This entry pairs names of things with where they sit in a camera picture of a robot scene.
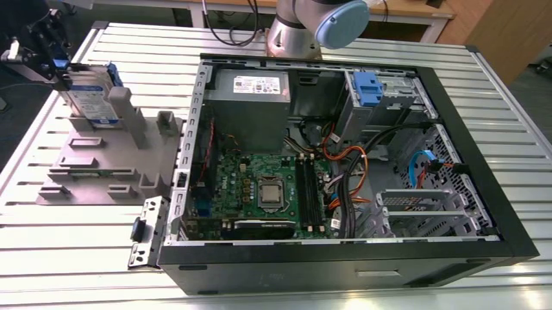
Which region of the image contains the power wire with black plug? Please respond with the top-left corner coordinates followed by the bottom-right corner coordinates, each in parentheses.
top-left (424, 161), bottom-right (470, 176)

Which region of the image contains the wooden cabinet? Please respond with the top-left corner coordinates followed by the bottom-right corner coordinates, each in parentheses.
top-left (438, 0), bottom-right (552, 87)

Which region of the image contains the grey parts rack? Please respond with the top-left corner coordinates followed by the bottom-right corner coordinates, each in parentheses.
top-left (37, 89), bottom-right (186, 207)

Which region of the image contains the power supply wire bundle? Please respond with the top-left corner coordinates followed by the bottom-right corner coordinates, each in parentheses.
top-left (283, 116), bottom-right (435, 240)

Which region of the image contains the silver CPU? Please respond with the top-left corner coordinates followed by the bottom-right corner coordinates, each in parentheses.
top-left (260, 184), bottom-right (284, 203)

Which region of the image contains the black open PC case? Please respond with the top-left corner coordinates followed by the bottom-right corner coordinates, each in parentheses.
top-left (157, 53), bottom-right (542, 295)

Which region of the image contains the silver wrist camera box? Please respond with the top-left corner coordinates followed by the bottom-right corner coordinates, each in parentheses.
top-left (0, 38), bottom-right (23, 64)

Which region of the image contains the black bracket latch knob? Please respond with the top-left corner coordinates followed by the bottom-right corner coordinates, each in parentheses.
top-left (130, 218), bottom-right (148, 242)

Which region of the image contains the silver expansion slot bracket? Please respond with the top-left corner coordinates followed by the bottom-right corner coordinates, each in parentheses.
top-left (127, 195), bottom-right (169, 271)

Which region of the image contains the blue drive latch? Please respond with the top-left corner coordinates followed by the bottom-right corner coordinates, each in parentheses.
top-left (352, 71), bottom-right (384, 108)

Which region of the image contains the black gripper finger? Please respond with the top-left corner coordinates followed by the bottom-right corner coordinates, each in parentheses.
top-left (54, 69), bottom-right (74, 93)

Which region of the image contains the wooden desk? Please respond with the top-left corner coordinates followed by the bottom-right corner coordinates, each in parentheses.
top-left (371, 0), bottom-right (459, 43)

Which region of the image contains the hard disk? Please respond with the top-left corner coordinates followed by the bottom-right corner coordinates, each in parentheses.
top-left (51, 57), bottom-right (126, 129)

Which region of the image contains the blue data wire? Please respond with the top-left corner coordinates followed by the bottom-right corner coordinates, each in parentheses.
top-left (408, 150), bottom-right (448, 190)

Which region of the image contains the black graphics card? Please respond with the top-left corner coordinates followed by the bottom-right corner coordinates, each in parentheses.
top-left (222, 219), bottom-right (299, 240)

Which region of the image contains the black case fan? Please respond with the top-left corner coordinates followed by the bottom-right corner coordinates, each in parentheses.
top-left (193, 108), bottom-right (217, 191)

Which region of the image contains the silver drive cage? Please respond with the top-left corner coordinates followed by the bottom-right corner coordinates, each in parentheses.
top-left (335, 69), bottom-right (438, 145)

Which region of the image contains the green motherboard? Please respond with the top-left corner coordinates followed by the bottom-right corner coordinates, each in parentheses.
top-left (184, 153), bottom-right (343, 242)

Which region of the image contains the CPU socket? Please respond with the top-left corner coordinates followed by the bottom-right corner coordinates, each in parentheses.
top-left (254, 175), bottom-right (291, 214)

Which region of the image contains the black RAM slot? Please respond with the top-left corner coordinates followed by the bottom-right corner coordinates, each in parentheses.
top-left (296, 154), bottom-right (313, 232)

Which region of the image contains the grey power supply unit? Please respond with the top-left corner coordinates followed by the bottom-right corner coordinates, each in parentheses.
top-left (202, 68), bottom-right (291, 156)

